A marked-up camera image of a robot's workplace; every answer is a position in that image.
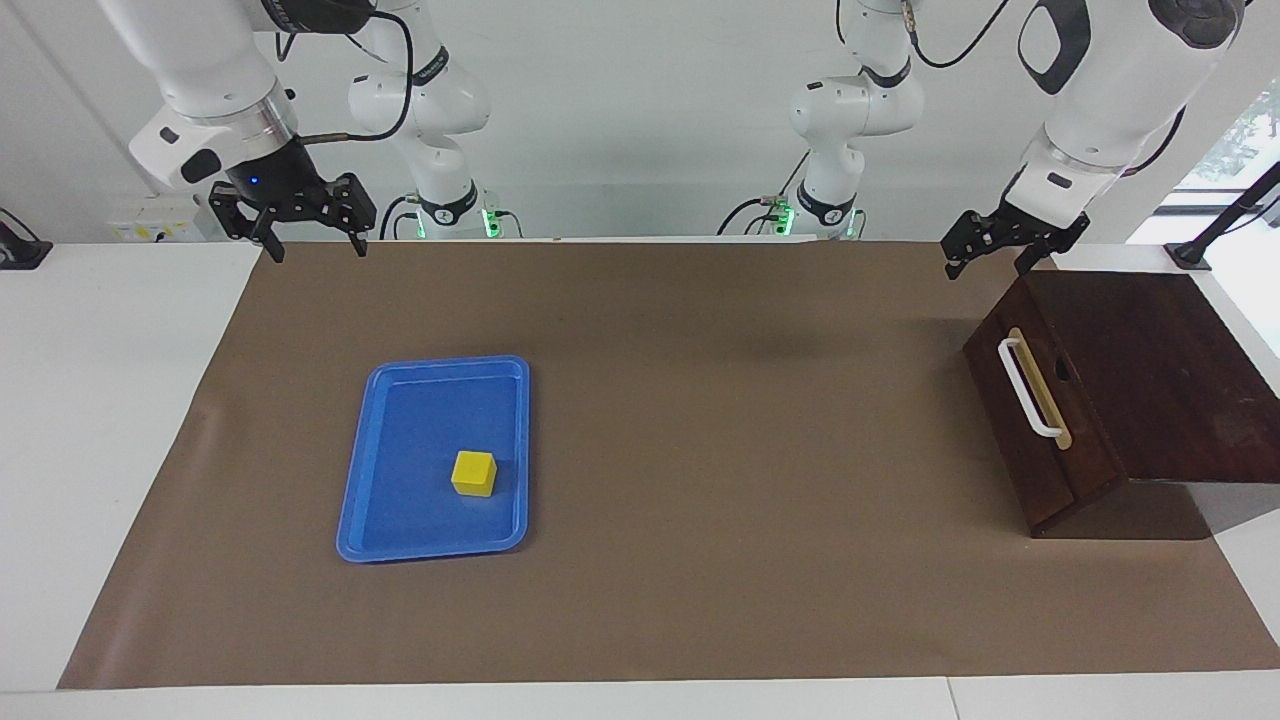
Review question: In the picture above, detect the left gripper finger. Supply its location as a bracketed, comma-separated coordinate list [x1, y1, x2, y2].
[1012, 237, 1060, 278]
[940, 208, 1002, 282]

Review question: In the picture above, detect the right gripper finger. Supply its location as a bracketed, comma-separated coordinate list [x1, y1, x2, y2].
[326, 171, 379, 259]
[208, 182, 287, 265]

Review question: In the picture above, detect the white drawer handle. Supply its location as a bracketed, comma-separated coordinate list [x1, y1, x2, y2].
[997, 337, 1064, 440]

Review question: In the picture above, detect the dark wooden drawer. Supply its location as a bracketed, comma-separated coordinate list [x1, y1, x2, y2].
[963, 288, 1125, 537]

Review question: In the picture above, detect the yellow cube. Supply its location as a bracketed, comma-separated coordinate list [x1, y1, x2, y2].
[451, 450, 499, 499]

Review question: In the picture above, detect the dark wooden drawer cabinet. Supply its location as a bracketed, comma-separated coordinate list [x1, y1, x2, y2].
[962, 268, 1280, 541]

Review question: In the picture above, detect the blue plastic tray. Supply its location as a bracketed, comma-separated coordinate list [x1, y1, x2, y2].
[335, 355, 531, 564]

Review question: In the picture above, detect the bright window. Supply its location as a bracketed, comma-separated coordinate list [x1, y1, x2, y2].
[1130, 80, 1280, 356]

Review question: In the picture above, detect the brown paper table mat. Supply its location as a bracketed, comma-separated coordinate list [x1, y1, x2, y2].
[57, 238, 1280, 691]

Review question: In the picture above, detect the black right arm base cable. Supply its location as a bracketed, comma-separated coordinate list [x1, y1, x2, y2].
[379, 193, 423, 242]

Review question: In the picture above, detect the black arm base cable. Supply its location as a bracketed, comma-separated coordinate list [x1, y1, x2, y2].
[379, 193, 423, 242]
[716, 150, 813, 239]

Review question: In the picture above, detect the white wall outlet box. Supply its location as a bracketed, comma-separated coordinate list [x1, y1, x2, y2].
[108, 194, 222, 243]

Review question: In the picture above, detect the black right arm gripper cable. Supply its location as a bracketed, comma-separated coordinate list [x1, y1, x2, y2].
[275, 0, 414, 147]

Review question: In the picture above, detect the black arm gripper cable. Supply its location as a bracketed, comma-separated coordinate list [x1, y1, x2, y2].
[905, 0, 1191, 176]
[275, 0, 414, 147]

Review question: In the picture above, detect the black left arm gripper cable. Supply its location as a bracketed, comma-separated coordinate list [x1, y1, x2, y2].
[905, 0, 1191, 176]

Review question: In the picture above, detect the black camera stand pole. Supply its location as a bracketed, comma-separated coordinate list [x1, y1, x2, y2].
[1165, 160, 1280, 272]

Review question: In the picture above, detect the black left arm base cable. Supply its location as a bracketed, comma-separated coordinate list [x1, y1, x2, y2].
[716, 150, 813, 239]

